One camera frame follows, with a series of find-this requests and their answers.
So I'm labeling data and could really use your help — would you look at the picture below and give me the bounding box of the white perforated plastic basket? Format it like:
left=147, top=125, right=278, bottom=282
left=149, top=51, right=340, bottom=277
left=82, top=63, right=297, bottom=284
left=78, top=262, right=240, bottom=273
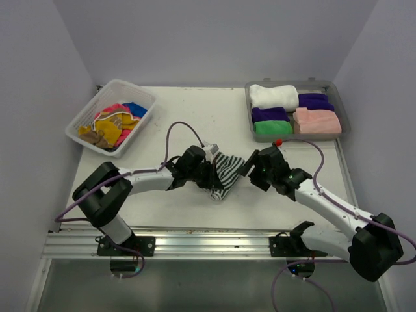
left=65, top=79, right=157, bottom=158

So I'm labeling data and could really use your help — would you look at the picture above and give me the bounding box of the purple rolled towel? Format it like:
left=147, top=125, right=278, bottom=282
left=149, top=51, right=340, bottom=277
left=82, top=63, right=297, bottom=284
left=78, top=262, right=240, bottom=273
left=298, top=93, right=335, bottom=111
left=252, top=107, right=290, bottom=123

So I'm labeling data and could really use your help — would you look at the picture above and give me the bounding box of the green white striped towel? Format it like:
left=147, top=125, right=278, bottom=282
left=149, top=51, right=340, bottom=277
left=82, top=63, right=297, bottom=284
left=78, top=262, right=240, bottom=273
left=208, top=152, right=245, bottom=202

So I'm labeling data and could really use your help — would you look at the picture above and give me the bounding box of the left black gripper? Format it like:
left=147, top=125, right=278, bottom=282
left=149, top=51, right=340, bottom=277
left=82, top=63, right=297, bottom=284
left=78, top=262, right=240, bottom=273
left=187, top=160, right=223, bottom=189

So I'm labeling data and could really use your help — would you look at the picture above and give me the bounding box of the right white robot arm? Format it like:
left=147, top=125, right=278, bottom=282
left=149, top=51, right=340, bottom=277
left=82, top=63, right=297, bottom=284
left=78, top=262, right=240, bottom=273
left=239, top=145, right=404, bottom=282

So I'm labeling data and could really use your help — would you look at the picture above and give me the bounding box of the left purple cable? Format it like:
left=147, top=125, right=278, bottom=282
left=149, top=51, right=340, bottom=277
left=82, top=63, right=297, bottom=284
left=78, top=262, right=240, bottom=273
left=53, top=121, right=209, bottom=279

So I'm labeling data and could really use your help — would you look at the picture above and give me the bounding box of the grey plastic tray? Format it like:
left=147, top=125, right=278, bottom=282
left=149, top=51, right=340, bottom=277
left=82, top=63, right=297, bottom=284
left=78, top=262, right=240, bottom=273
left=245, top=80, right=350, bottom=142

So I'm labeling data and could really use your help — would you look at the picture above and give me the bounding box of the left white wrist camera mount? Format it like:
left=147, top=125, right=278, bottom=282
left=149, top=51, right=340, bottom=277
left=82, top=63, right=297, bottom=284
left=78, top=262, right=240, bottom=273
left=203, top=144, right=219, bottom=162

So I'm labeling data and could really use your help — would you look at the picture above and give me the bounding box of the aluminium mounting rail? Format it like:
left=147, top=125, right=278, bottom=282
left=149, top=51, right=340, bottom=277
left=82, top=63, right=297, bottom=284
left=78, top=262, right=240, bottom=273
left=42, top=226, right=351, bottom=261

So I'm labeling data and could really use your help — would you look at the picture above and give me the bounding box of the white rolled towel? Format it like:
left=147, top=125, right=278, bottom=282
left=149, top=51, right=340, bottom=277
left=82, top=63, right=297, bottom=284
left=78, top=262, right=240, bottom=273
left=248, top=84, right=299, bottom=112

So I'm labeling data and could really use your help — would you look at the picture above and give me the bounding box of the green rolled towel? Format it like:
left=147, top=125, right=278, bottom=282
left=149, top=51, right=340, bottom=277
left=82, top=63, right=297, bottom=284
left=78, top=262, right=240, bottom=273
left=253, top=120, right=293, bottom=135

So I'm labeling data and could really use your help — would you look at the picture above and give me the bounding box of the yellow brown towel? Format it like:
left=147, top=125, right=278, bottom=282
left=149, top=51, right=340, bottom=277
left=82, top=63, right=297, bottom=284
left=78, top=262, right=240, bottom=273
left=79, top=110, right=140, bottom=150

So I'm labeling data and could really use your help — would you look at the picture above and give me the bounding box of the blue towel in basket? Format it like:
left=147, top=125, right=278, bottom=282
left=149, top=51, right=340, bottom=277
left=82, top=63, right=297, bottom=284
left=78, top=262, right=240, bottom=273
left=123, top=102, right=148, bottom=118

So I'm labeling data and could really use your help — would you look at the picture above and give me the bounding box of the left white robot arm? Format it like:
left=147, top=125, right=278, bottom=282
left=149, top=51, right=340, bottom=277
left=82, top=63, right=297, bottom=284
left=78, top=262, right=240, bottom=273
left=72, top=144, right=223, bottom=257

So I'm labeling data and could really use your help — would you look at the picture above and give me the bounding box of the pink rolled towel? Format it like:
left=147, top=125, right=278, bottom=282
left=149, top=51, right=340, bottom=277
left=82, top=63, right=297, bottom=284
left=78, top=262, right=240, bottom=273
left=293, top=107, right=342, bottom=135

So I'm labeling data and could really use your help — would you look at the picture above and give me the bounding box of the purple rolled towel back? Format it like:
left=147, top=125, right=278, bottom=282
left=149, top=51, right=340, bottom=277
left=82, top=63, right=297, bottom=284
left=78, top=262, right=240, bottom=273
left=298, top=93, right=335, bottom=111

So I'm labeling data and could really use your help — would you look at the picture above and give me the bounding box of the purple rolled towel front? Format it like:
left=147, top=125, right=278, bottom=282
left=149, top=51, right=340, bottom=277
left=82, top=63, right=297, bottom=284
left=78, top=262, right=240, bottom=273
left=252, top=107, right=290, bottom=123

